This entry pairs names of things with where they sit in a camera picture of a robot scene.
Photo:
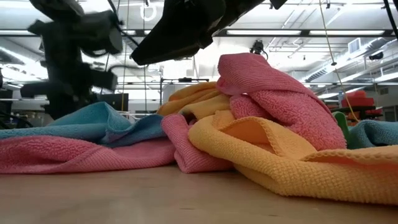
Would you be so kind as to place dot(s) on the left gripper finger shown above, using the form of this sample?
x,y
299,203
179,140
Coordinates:
x,y
79,104
57,104

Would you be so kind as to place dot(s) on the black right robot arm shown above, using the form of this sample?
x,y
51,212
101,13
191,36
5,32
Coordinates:
x,y
278,3

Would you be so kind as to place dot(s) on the black ceiling dome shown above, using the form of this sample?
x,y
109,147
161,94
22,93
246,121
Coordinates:
x,y
376,56

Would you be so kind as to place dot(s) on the clear water bottle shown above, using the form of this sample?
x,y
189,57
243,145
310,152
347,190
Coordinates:
x,y
341,98

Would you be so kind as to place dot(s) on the black ceiling light rail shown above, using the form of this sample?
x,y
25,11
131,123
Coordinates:
x,y
306,32

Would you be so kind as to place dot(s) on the orange microfiber towel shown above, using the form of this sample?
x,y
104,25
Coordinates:
x,y
248,155

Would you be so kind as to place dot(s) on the red storage bins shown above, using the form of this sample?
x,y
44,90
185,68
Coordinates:
x,y
357,101

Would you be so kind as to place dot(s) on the white air vent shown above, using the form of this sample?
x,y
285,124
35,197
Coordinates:
x,y
354,46

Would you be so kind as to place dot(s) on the pink microfiber towel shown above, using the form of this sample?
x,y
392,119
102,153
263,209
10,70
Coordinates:
x,y
280,102

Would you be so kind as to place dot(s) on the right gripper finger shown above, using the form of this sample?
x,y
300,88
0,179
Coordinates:
x,y
183,31

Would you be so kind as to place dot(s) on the black ceiling spotlight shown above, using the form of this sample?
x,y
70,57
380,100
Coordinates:
x,y
257,47

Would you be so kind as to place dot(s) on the blue microfiber towel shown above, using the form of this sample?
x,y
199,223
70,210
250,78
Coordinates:
x,y
93,121
373,133

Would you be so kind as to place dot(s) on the black computer monitor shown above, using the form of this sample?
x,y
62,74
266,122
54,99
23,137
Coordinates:
x,y
112,101

